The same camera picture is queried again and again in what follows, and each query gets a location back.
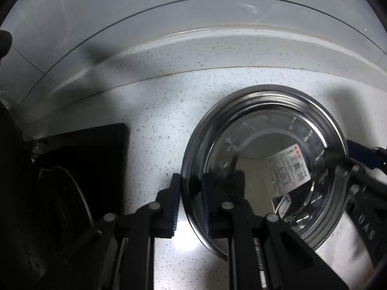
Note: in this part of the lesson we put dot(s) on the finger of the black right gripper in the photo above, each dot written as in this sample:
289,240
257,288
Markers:
339,160
374,158

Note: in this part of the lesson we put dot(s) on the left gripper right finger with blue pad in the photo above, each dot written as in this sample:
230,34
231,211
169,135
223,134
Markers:
263,251

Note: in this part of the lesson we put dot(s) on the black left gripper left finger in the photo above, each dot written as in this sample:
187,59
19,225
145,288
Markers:
129,240

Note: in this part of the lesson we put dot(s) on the large steel plate with label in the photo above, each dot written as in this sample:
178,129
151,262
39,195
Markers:
271,145

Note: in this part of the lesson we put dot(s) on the black gas stove top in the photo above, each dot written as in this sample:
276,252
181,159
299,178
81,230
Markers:
96,158

